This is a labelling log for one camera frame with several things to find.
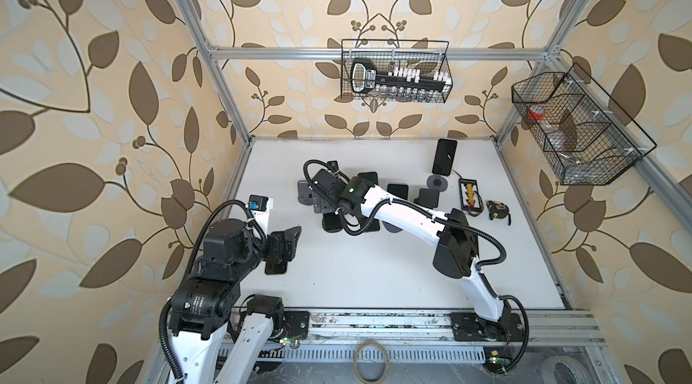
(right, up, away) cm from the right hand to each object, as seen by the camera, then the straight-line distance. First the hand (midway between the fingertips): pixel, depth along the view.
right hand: (330, 200), depth 85 cm
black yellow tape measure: (+60, -5, +12) cm, 61 cm away
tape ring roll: (+16, -40, -16) cm, 46 cm away
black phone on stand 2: (+23, +3, +3) cm, 23 cm away
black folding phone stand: (+33, 0, +7) cm, 34 cm away
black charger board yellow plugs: (+51, -1, +14) cm, 53 cm away
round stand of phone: (+16, -2, -27) cm, 31 cm away
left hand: (-9, -3, -20) cm, 23 cm away
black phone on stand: (0, -9, +7) cm, 11 cm away
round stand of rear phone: (+40, +4, +21) cm, 46 cm away
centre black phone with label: (+13, +8, +5) cm, 16 cm away
